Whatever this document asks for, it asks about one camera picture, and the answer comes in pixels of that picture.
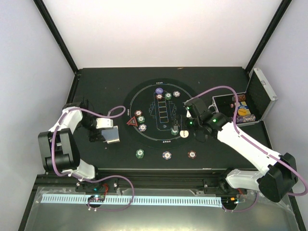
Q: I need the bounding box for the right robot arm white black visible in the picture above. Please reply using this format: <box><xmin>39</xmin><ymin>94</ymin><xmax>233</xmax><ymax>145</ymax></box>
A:
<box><xmin>173</xmin><ymin>98</ymin><xmax>298</xmax><ymax>203</ymax></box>

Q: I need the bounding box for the orange yellow card box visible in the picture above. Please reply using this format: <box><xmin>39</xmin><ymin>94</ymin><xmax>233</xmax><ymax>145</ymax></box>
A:
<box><xmin>237</xmin><ymin>108</ymin><xmax>251</xmax><ymax>116</ymax></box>

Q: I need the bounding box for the blue card box in case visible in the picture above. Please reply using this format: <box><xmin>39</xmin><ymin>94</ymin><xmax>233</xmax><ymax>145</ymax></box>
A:
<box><xmin>238</xmin><ymin>101</ymin><xmax>247</xmax><ymax>107</ymax></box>

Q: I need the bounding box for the purple chip row in case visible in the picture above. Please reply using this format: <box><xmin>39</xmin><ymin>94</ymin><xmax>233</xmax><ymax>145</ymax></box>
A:
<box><xmin>236</xmin><ymin>114</ymin><xmax>256</xmax><ymax>124</ymax></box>

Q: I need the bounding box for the red triangular marker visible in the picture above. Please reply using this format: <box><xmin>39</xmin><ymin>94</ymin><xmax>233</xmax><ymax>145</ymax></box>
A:
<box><xmin>126</xmin><ymin>116</ymin><xmax>138</xmax><ymax>127</ymax></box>

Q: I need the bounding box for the green poker chip stack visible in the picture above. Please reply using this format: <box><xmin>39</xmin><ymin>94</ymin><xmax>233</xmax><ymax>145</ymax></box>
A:
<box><xmin>135</xmin><ymin>149</ymin><xmax>144</xmax><ymax>159</ymax></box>

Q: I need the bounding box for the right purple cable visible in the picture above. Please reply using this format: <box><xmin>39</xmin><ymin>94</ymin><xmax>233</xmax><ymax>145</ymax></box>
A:
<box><xmin>186</xmin><ymin>86</ymin><xmax>308</xmax><ymax>213</ymax></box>

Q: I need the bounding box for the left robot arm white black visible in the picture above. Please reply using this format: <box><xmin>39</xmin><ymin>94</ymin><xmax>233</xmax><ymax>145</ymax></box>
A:
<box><xmin>38</xmin><ymin>96</ymin><xmax>105</xmax><ymax>192</ymax></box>

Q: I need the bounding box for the blue playing card deck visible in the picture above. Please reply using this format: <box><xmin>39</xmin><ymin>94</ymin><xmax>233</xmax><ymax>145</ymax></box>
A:
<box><xmin>101</xmin><ymin>126</ymin><xmax>120</xmax><ymax>144</ymax></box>

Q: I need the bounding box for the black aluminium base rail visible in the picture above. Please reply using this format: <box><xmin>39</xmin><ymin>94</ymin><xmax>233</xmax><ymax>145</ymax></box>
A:
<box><xmin>74</xmin><ymin>168</ymin><xmax>248</xmax><ymax>193</ymax></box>

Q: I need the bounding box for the brown poker chip stack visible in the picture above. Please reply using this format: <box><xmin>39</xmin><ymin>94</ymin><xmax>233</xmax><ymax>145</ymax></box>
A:
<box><xmin>188</xmin><ymin>151</ymin><xmax>196</xmax><ymax>159</ymax></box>

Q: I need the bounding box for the red white chip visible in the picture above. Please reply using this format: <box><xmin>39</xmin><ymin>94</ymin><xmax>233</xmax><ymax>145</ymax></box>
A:
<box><xmin>156</xmin><ymin>94</ymin><xmax>163</xmax><ymax>100</ymax></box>
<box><xmin>135</xmin><ymin>110</ymin><xmax>142</xmax><ymax>116</ymax></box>

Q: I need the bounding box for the green chip mat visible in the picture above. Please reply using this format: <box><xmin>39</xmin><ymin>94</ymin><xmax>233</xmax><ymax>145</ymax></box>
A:
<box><xmin>171</xmin><ymin>128</ymin><xmax>179</xmax><ymax>135</ymax></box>

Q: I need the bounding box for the red white chip top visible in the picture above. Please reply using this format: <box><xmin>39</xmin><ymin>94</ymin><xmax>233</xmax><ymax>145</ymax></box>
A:
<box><xmin>156</xmin><ymin>94</ymin><xmax>163</xmax><ymax>100</ymax></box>

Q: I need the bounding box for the round black poker mat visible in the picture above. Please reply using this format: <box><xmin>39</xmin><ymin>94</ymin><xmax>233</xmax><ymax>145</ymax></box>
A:
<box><xmin>122</xmin><ymin>78</ymin><xmax>196</xmax><ymax>149</ymax></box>

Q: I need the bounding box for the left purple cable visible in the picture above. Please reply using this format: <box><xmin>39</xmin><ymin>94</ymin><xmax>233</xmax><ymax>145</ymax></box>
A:
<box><xmin>51</xmin><ymin>105</ymin><xmax>135</xmax><ymax>212</ymax></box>

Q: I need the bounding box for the brown chip row in case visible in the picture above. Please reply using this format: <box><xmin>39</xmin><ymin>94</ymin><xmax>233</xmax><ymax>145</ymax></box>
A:
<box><xmin>232</xmin><ymin>94</ymin><xmax>246</xmax><ymax>102</ymax></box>

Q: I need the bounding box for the white dealer button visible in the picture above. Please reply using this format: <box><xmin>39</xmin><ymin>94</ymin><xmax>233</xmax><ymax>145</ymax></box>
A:
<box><xmin>180</xmin><ymin>130</ymin><xmax>189</xmax><ymax>138</ymax></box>

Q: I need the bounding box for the purple cable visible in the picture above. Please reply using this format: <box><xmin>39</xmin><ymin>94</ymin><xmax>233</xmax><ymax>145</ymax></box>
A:
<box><xmin>51</xmin><ymin>105</ymin><xmax>135</xmax><ymax>212</ymax></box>
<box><xmin>186</xmin><ymin>86</ymin><xmax>308</xmax><ymax>213</ymax></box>

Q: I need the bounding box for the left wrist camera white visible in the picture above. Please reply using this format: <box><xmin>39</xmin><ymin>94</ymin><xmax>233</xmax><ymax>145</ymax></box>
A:
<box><xmin>96</xmin><ymin>117</ymin><xmax>114</xmax><ymax>129</ymax></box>

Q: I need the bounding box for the purple round button chip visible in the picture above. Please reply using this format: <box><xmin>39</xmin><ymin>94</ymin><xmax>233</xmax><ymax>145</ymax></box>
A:
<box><xmin>155</xmin><ymin>88</ymin><xmax>164</xmax><ymax>94</ymax></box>

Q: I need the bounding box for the white perforated strip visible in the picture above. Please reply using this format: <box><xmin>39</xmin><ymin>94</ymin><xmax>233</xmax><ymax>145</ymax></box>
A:
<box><xmin>40</xmin><ymin>194</ymin><xmax>222</xmax><ymax>208</ymax></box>

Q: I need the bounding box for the aluminium poker case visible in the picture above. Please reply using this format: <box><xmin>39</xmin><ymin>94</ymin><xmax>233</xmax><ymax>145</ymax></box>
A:
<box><xmin>212</xmin><ymin>68</ymin><xmax>278</xmax><ymax>127</ymax></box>

